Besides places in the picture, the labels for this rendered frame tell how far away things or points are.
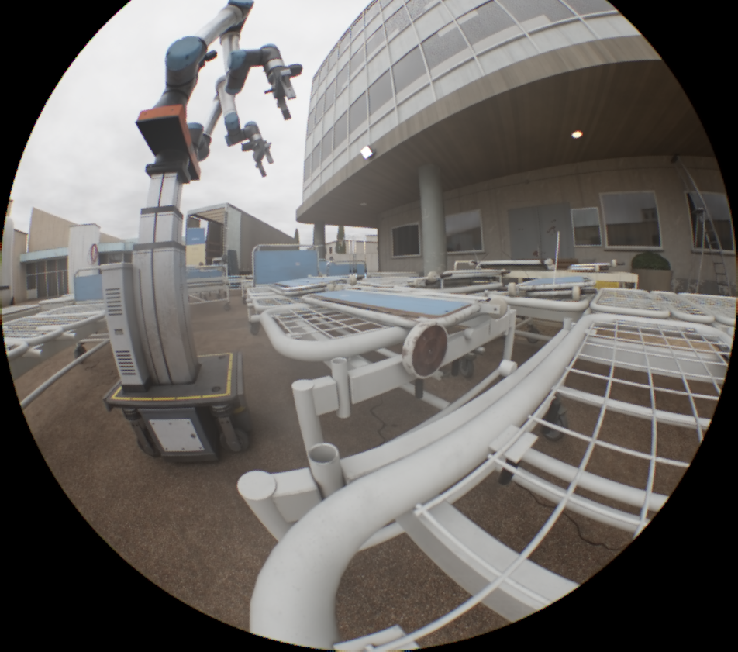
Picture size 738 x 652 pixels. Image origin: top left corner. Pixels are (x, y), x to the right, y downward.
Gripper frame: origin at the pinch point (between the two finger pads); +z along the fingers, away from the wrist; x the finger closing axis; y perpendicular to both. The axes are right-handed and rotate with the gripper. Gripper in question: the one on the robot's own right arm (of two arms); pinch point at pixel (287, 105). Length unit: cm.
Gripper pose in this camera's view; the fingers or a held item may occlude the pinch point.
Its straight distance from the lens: 81.5
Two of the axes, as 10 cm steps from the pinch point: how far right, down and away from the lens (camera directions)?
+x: 4.0, 1.8, -9.0
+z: 3.5, 8.8, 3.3
